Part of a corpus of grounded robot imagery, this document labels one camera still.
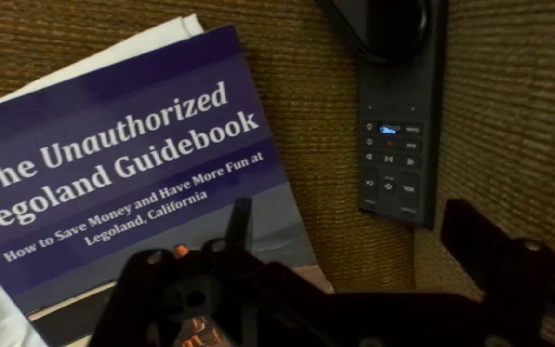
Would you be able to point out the purple Legoland guidebook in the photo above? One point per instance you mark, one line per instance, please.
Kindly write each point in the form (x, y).
(143, 153)

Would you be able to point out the brown fabric couch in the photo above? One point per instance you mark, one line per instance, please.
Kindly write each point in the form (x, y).
(498, 118)

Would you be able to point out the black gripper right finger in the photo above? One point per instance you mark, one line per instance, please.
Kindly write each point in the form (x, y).
(492, 259)

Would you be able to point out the black remote control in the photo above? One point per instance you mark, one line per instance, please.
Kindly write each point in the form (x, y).
(400, 49)

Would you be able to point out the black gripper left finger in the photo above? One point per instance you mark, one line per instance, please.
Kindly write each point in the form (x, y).
(236, 234)

